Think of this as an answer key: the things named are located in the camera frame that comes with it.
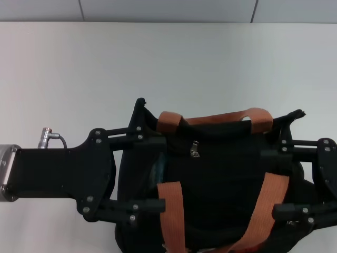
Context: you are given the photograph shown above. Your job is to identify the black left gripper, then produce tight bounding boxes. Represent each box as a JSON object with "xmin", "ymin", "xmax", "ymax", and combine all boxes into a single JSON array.
[{"xmin": 7, "ymin": 128, "xmax": 117, "ymax": 221}]

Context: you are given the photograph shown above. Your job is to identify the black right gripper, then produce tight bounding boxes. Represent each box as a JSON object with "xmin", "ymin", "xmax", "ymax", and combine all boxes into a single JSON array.
[{"xmin": 260, "ymin": 136, "xmax": 337, "ymax": 225}]

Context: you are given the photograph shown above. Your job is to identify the black food bag orange straps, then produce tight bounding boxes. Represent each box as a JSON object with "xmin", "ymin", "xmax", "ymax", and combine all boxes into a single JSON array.
[{"xmin": 114, "ymin": 97, "xmax": 327, "ymax": 253}]

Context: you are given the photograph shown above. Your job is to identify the teal grey item inside bag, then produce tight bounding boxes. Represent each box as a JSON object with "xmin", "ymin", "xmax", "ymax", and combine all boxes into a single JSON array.
[{"xmin": 150, "ymin": 154, "xmax": 169, "ymax": 186}]

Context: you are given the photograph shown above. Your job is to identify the left gripper cable metal plugs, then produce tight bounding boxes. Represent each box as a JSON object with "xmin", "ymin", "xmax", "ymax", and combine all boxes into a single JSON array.
[{"xmin": 38, "ymin": 126, "xmax": 67, "ymax": 150}]

